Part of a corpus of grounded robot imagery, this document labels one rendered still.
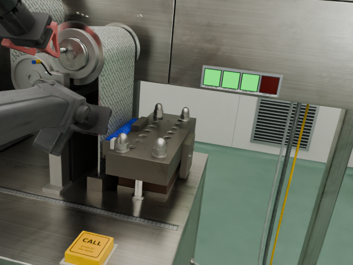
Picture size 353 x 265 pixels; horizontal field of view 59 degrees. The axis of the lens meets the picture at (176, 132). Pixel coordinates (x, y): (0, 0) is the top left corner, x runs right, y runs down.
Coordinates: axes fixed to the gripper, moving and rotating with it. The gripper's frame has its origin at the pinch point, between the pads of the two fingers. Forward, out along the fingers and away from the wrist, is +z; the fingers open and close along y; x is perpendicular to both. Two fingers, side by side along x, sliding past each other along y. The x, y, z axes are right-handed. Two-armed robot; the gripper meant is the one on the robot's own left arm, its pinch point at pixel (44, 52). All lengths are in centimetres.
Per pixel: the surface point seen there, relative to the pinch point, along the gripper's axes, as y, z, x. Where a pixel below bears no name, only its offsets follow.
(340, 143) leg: 82, 60, 13
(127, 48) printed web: 10.3, 17.6, 15.3
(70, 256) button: 17.5, 5.5, -39.5
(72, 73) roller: 3.7, 6.9, -0.8
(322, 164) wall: 140, 287, 80
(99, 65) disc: 10.2, 6.0, 1.7
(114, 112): 10.2, 22.5, -2.8
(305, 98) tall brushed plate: 64, 36, 17
